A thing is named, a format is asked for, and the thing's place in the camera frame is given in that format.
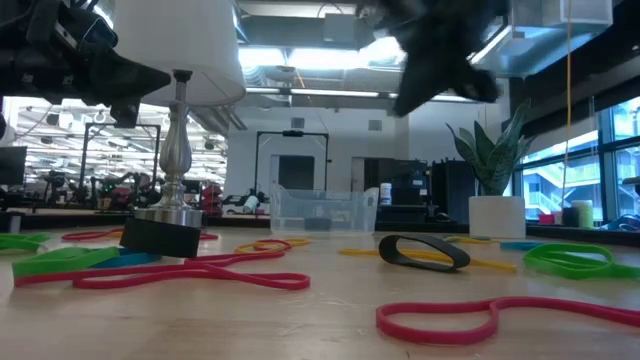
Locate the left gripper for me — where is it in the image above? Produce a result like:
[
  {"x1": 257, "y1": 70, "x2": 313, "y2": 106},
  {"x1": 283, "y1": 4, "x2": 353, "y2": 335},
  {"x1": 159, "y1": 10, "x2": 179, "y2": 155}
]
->
[{"x1": 0, "y1": 47, "x2": 172, "y2": 129}]

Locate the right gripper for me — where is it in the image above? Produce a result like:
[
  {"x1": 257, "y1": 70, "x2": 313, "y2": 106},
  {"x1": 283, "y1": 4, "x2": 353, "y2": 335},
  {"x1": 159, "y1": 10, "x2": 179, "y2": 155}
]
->
[{"x1": 357, "y1": 0, "x2": 509, "y2": 117}]

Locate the wide black rubber band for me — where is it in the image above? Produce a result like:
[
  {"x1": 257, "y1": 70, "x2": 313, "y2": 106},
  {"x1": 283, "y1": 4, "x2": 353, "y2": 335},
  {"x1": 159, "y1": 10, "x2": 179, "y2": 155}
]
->
[
  {"x1": 378, "y1": 233, "x2": 472, "y2": 274},
  {"x1": 119, "y1": 218, "x2": 202, "y2": 259}
]

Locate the blue rubber band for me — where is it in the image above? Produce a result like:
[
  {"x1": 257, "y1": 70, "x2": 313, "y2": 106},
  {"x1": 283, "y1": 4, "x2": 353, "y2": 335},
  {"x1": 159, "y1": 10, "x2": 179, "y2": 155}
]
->
[
  {"x1": 499, "y1": 240, "x2": 545, "y2": 252},
  {"x1": 89, "y1": 248, "x2": 162, "y2": 270}
]

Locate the green rubber band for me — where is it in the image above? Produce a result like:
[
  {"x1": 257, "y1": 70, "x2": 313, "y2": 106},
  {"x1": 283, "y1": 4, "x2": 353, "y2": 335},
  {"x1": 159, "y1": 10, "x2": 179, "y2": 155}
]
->
[
  {"x1": 11, "y1": 246, "x2": 122, "y2": 279},
  {"x1": 0, "y1": 232, "x2": 52, "y2": 253},
  {"x1": 522, "y1": 242, "x2": 640, "y2": 281}
]

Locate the clear plastic bin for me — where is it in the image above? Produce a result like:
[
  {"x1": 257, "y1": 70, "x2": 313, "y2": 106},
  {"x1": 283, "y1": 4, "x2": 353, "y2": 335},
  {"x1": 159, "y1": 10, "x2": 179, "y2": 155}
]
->
[{"x1": 269, "y1": 183, "x2": 380, "y2": 236}]

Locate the ceiling light tube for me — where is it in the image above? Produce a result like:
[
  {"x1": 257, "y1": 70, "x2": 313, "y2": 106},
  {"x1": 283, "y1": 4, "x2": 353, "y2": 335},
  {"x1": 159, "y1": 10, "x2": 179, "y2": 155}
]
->
[
  {"x1": 429, "y1": 93, "x2": 476, "y2": 104},
  {"x1": 289, "y1": 88, "x2": 381, "y2": 99}
]

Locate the white shade silver table lamp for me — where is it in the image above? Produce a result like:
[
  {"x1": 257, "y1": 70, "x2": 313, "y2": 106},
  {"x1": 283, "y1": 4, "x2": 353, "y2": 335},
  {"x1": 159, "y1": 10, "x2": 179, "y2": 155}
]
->
[{"x1": 113, "y1": 0, "x2": 247, "y2": 230}]

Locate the black equipment cabinet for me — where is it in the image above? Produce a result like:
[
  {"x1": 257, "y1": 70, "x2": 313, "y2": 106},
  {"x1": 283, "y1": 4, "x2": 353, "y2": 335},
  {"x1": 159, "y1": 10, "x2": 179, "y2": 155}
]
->
[{"x1": 363, "y1": 158, "x2": 432, "y2": 207}]

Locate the wide ceiling light panel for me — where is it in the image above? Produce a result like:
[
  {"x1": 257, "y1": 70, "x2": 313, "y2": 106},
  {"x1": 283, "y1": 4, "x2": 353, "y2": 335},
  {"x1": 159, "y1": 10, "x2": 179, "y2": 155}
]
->
[{"x1": 237, "y1": 45, "x2": 407, "y2": 71}]

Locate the black box cabinet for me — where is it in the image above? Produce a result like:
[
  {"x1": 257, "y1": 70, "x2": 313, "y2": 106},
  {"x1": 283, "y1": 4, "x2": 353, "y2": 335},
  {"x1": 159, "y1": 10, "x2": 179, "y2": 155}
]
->
[{"x1": 430, "y1": 159, "x2": 477, "y2": 225}]

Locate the black computer monitor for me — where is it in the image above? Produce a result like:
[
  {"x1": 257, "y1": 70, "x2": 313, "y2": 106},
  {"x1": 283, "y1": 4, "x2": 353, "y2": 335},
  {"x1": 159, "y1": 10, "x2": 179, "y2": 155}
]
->
[{"x1": 0, "y1": 145, "x2": 28, "y2": 187}]

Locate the red tool cart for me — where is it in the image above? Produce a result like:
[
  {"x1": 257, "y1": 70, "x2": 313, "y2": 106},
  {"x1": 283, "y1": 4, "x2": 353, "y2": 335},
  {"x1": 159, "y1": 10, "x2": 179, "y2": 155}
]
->
[{"x1": 201, "y1": 183, "x2": 225, "y2": 215}]

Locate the snake plant in white pot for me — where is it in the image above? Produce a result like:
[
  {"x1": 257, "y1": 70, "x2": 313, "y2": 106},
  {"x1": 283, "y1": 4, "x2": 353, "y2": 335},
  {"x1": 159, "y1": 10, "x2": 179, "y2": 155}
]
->
[{"x1": 446, "y1": 99, "x2": 536, "y2": 240}]

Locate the white black background device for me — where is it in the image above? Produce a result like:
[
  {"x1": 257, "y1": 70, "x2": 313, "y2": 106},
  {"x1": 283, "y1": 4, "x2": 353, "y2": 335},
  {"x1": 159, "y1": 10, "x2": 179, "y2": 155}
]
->
[{"x1": 222, "y1": 192, "x2": 270, "y2": 215}]

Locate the green cylinder roll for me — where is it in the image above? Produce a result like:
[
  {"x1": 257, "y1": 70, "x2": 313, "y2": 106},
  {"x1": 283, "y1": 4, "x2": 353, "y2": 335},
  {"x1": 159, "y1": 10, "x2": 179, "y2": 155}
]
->
[{"x1": 571, "y1": 199, "x2": 595, "y2": 230}]

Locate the black metal rig frame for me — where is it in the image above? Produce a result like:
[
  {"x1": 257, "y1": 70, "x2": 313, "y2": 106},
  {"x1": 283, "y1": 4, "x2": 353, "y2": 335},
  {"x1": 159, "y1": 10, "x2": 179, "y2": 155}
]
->
[{"x1": 79, "y1": 122, "x2": 162, "y2": 201}]

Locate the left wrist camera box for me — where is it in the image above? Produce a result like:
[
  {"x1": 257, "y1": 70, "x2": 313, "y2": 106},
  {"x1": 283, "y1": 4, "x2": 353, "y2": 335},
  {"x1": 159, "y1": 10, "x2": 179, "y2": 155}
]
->
[{"x1": 24, "y1": 0, "x2": 120, "y2": 57}]

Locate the silver ventilation duct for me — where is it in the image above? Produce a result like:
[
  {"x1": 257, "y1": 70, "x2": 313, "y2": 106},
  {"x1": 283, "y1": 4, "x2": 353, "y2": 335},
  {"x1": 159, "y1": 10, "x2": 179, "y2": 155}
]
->
[{"x1": 469, "y1": 0, "x2": 615, "y2": 79}]

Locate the black gantry frame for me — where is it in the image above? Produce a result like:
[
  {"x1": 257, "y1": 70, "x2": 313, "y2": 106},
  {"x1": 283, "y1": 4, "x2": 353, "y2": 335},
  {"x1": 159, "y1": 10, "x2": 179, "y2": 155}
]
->
[{"x1": 254, "y1": 130, "x2": 332, "y2": 194}]

